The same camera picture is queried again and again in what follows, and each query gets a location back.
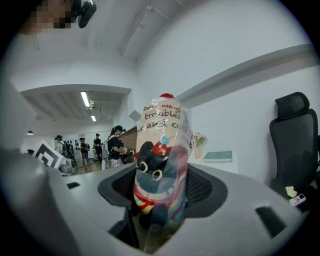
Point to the teal hardcover book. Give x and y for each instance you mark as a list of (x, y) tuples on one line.
[(217, 156)]

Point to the black head-worn camera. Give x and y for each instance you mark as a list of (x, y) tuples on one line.
[(86, 12)]

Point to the black office chair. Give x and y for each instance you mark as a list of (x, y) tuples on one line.
[(295, 140)]

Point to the yellow sticky note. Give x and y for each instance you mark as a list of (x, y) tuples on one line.
[(291, 192)]

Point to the black pendant lamp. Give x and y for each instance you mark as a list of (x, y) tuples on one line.
[(30, 132)]

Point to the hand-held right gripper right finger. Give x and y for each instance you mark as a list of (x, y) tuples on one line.
[(225, 225)]

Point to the white table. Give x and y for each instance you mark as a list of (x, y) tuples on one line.
[(220, 167)]

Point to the person's head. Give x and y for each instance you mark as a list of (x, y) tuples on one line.
[(47, 15)]

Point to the ceiling tube light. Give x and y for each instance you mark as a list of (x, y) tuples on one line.
[(85, 99), (93, 118)]

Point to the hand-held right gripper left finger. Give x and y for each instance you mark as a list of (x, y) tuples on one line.
[(95, 212)]

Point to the white phone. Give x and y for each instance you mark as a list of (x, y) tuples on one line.
[(298, 200)]

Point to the pink ribbed vase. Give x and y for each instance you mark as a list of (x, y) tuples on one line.
[(197, 153)]

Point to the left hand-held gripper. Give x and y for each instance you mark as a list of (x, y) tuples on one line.
[(47, 155)]

